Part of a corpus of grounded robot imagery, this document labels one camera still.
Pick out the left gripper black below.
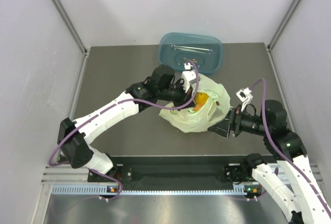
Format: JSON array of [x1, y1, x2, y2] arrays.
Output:
[[157, 78, 196, 111]]

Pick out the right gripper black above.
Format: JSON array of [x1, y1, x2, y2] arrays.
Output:
[[208, 103, 270, 137]]

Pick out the light green plastic bag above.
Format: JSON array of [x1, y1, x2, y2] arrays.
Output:
[[159, 74, 231, 133]]

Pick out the orange peach fruit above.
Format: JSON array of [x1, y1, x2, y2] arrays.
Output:
[[192, 99, 207, 112]]

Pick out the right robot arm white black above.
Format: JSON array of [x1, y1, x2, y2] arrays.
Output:
[[208, 100, 330, 223]]

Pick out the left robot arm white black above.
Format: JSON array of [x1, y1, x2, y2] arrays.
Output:
[[57, 61, 199, 181]]

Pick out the yellow lemon fruit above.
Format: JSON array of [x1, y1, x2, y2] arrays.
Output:
[[194, 93, 209, 105]]

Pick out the teal plastic container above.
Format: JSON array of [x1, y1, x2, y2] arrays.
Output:
[[158, 32, 223, 75]]

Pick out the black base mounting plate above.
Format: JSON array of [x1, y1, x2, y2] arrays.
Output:
[[87, 154, 267, 191]]

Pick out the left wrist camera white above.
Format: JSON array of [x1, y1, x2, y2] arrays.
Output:
[[181, 62, 200, 93]]

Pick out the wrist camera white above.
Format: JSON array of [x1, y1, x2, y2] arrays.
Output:
[[181, 62, 200, 93], [236, 87, 253, 104]]

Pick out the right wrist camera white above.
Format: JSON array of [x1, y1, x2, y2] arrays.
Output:
[[236, 87, 253, 104]]

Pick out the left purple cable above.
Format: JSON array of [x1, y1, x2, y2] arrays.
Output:
[[49, 60, 200, 167]]

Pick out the left aluminium frame post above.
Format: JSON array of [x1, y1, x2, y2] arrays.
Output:
[[51, 0, 87, 54]]

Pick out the aluminium frame post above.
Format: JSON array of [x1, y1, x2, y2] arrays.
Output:
[[51, 0, 87, 54], [266, 0, 302, 53]]

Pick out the aluminium rail profile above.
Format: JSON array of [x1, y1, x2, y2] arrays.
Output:
[[41, 165, 89, 185]]

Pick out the grey slotted cable duct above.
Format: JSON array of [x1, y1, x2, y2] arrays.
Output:
[[51, 184, 259, 196]]

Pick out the right aluminium frame post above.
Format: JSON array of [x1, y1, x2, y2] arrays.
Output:
[[266, 0, 302, 53]]

